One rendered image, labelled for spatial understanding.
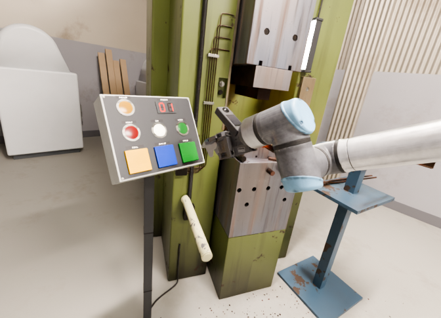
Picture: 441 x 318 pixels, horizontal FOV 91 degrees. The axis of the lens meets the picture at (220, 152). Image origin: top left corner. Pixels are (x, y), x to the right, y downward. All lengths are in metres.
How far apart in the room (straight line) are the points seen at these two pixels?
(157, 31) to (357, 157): 1.29
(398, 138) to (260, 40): 0.70
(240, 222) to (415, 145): 0.89
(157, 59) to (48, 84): 2.32
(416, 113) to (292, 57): 2.35
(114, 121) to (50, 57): 2.97
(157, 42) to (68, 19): 3.14
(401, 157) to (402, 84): 2.78
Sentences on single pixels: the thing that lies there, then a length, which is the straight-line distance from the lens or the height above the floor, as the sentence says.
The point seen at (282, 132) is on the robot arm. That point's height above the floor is 1.19.
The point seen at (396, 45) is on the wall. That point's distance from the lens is 3.45.
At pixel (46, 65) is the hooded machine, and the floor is 1.19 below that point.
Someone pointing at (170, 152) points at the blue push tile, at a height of 1.02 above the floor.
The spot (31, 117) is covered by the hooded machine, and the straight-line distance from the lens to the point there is 3.69.
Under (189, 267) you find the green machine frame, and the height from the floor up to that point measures 0.09.
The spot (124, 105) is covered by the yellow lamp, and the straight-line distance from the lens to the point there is 0.79.
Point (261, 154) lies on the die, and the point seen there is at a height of 0.94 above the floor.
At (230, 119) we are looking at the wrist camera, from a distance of 0.66.
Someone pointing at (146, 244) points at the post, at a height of 0.54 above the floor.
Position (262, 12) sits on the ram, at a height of 1.57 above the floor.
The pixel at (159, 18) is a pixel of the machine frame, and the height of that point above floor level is 1.59.
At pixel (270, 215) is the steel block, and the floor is 0.59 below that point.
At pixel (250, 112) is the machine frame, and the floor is 1.09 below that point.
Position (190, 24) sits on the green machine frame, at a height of 1.50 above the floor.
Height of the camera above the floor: 1.28
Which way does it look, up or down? 18 degrees down
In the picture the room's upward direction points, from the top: 7 degrees clockwise
